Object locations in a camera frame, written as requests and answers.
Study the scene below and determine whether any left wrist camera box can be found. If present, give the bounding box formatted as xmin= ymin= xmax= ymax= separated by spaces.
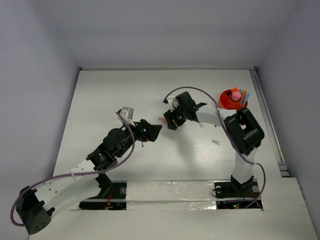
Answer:
xmin=115 ymin=106 xmax=134 ymax=126

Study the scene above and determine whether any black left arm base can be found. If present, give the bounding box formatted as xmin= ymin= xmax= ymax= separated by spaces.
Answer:
xmin=78 ymin=173 xmax=127 ymax=211

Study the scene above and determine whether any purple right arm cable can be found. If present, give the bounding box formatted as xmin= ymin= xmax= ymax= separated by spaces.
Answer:
xmin=164 ymin=86 xmax=266 ymax=209

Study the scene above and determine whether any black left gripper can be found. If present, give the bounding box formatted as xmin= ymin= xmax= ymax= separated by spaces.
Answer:
xmin=115 ymin=118 xmax=161 ymax=158

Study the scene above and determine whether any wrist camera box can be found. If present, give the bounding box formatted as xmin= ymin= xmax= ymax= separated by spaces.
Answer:
xmin=115 ymin=106 xmax=134 ymax=126
xmin=163 ymin=96 xmax=179 ymax=112

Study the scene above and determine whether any orange marker cap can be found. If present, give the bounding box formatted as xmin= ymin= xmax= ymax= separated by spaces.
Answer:
xmin=231 ymin=87 xmax=239 ymax=93

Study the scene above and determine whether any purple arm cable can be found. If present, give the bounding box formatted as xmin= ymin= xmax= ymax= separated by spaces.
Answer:
xmin=9 ymin=111 xmax=136 ymax=227
xmin=164 ymin=86 xmax=266 ymax=209

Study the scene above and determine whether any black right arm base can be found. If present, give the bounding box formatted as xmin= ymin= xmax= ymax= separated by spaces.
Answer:
xmin=211 ymin=176 xmax=263 ymax=210

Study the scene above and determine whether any blue tip clear highlighter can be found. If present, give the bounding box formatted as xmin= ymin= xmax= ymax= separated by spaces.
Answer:
xmin=240 ymin=90 xmax=250 ymax=107

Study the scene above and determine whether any small clear plastic piece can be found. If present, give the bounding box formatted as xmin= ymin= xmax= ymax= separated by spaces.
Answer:
xmin=211 ymin=139 xmax=220 ymax=145

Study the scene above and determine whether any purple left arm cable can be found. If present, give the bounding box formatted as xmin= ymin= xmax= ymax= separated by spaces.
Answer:
xmin=9 ymin=111 xmax=136 ymax=227

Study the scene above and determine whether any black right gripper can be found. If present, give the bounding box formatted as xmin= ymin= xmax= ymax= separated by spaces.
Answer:
xmin=163 ymin=102 xmax=188 ymax=131

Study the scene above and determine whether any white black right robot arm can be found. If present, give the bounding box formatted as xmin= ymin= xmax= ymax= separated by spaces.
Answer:
xmin=163 ymin=91 xmax=265 ymax=196

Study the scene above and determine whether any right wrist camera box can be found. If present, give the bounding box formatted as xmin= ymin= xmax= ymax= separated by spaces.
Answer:
xmin=163 ymin=96 xmax=179 ymax=112

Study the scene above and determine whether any orange round organizer container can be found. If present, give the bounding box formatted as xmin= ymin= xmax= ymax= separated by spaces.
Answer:
xmin=218 ymin=89 xmax=248 ymax=110

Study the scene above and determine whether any peach translucent marker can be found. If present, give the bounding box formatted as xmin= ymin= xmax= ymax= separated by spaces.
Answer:
xmin=158 ymin=117 xmax=168 ymax=124

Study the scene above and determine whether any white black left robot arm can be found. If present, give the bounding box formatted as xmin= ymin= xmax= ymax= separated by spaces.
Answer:
xmin=9 ymin=119 xmax=162 ymax=235

